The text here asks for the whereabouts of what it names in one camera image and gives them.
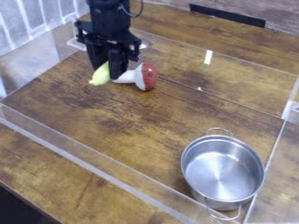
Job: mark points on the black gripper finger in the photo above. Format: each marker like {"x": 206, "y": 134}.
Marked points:
{"x": 118, "y": 62}
{"x": 98, "y": 54}

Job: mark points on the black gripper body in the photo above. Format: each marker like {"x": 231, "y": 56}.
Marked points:
{"x": 108, "y": 28}

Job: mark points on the stainless steel pot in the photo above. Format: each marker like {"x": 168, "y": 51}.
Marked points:
{"x": 223, "y": 171}

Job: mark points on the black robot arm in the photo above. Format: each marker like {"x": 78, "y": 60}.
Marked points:
{"x": 108, "y": 4}

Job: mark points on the toy mushroom brown cap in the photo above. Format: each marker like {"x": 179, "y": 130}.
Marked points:
{"x": 144, "y": 76}

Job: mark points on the black bar on table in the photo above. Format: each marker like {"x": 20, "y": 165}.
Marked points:
{"x": 247, "y": 20}

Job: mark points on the clear acrylic triangle bracket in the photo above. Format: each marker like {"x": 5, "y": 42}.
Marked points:
{"x": 74, "y": 42}

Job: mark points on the clear acrylic enclosure panel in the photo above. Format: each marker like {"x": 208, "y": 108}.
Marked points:
{"x": 91, "y": 153}

